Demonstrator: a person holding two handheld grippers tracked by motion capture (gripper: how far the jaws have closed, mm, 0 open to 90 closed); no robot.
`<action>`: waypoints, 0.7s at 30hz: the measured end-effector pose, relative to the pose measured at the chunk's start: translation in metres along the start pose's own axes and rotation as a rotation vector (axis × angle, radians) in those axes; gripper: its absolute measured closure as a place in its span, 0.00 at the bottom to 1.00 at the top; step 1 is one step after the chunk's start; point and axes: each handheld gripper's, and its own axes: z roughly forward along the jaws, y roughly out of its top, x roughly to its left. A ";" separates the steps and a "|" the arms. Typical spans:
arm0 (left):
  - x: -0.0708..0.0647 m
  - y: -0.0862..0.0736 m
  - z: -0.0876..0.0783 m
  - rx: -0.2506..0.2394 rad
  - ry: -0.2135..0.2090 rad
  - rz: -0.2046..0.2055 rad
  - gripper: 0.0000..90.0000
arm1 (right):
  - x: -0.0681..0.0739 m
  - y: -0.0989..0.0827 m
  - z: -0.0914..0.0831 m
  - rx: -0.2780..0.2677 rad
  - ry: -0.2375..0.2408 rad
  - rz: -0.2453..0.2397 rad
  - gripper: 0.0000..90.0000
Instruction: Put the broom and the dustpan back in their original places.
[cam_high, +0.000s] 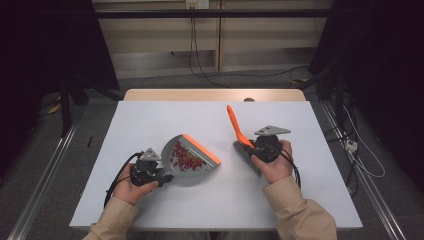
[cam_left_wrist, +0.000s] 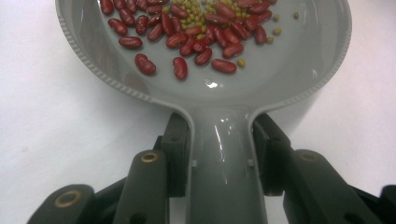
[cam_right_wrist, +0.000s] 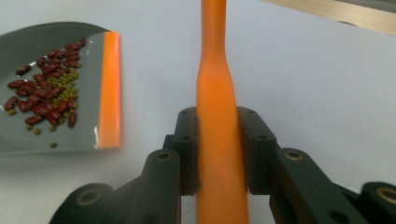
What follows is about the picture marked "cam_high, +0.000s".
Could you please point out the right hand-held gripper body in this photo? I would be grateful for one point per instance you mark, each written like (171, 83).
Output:
(268, 143)

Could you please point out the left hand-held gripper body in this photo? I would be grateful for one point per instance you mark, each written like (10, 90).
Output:
(146, 166)

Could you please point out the grey dustpan with orange edge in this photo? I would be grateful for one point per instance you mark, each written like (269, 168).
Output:
(190, 173)

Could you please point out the heap of red beans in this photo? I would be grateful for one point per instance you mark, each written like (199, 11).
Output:
(186, 160)

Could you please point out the orange brush with grey bristles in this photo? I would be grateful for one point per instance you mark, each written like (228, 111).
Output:
(238, 126)

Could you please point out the person's right hand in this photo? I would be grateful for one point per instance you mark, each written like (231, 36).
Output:
(276, 170)

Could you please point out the person's left hand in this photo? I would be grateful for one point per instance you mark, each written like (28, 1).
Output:
(130, 190)

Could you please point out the white table cover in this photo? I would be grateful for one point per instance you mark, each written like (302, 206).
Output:
(200, 206)

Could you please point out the dark round table grommet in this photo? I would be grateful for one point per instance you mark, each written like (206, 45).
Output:
(249, 99)

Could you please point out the yellow floor tape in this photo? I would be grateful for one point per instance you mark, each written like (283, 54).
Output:
(298, 80)
(55, 108)

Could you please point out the wooden table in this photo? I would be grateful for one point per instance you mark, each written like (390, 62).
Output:
(200, 95)

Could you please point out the black metal stand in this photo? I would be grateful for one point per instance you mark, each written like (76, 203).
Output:
(338, 100)
(65, 110)

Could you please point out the white power strip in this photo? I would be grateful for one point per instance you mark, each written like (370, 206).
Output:
(351, 146)

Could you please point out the black curtain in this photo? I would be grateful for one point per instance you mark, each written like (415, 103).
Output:
(50, 50)
(383, 66)

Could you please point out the black horizontal bar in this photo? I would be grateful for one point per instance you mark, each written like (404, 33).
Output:
(213, 13)

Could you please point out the aluminium floor rail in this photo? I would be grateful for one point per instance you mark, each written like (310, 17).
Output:
(43, 176)
(366, 186)

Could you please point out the white wall socket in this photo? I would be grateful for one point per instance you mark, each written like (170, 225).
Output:
(197, 4)

